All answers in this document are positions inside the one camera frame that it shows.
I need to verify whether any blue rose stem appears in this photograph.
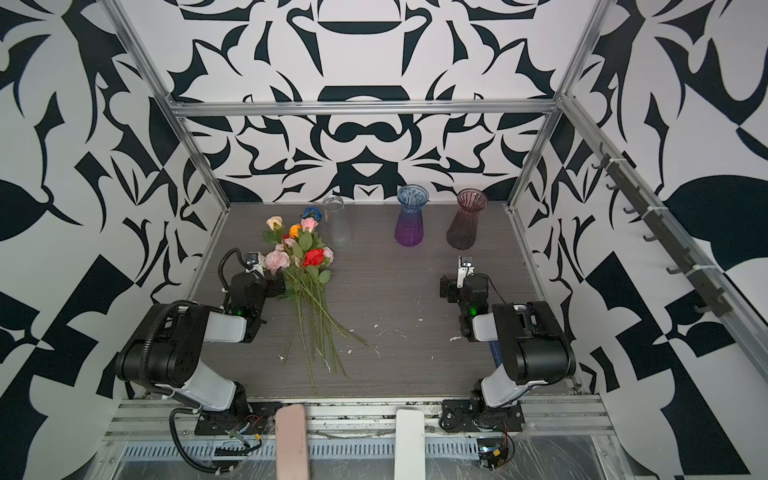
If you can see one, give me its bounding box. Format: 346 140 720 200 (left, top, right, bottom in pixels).
302 206 323 223

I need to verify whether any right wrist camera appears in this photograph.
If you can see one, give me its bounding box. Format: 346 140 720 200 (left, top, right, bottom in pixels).
456 256 474 289

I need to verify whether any white pad on rail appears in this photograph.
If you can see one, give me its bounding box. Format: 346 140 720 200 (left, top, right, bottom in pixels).
394 409 426 480

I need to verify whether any red rose stem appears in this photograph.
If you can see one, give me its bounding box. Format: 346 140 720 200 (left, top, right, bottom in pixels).
302 246 368 346

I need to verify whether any pink pad on rail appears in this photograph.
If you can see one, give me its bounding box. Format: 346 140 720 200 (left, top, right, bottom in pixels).
275 404 310 480

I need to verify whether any clear glass vase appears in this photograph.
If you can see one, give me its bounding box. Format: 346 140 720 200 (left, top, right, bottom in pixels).
322 195 352 250

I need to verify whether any blue book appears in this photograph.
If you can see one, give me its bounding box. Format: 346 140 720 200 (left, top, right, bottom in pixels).
489 341 503 368

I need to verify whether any pink spray roses bunch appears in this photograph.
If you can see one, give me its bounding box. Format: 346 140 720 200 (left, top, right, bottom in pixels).
263 237 351 391

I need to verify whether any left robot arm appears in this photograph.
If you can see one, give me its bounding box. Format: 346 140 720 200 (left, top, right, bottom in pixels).
114 248 286 476

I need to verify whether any black wall hook rack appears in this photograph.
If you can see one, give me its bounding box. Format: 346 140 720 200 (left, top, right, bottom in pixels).
593 146 733 317

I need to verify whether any small circuit board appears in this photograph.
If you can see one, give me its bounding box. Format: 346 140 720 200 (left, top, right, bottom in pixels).
478 436 516 471

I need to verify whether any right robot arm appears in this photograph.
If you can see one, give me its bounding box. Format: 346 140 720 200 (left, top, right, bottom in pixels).
439 274 576 413

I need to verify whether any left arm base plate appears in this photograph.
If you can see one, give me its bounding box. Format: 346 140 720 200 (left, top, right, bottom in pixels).
194 401 284 436

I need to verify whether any pink rose stem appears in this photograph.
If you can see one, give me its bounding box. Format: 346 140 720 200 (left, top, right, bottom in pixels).
298 218 328 281

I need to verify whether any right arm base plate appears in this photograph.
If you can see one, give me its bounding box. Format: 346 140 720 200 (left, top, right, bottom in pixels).
438 399 525 433

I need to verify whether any cream peach rose stem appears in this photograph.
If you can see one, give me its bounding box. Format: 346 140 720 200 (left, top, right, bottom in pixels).
263 216 298 275

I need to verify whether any dark pink glass vase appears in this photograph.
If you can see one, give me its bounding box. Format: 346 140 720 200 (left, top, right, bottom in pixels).
446 188 488 250

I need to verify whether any blue purple glass vase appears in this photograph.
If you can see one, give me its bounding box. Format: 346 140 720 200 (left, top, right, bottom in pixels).
395 184 429 247

